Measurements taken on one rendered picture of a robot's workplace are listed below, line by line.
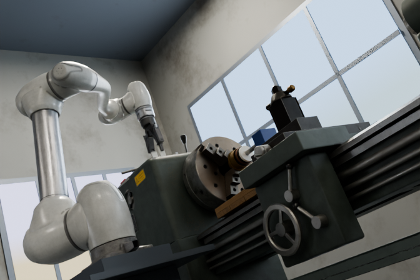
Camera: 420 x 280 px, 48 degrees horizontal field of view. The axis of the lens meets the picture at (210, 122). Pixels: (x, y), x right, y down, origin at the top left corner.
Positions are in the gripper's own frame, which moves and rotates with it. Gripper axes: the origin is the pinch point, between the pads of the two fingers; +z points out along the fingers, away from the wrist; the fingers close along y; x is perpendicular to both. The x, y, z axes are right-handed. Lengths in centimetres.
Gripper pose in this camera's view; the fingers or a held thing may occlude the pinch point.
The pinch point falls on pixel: (159, 155)
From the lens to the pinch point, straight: 233.5
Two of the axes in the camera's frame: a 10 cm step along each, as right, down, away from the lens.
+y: 4.9, -4.7, -7.4
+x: 8.1, -0.8, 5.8
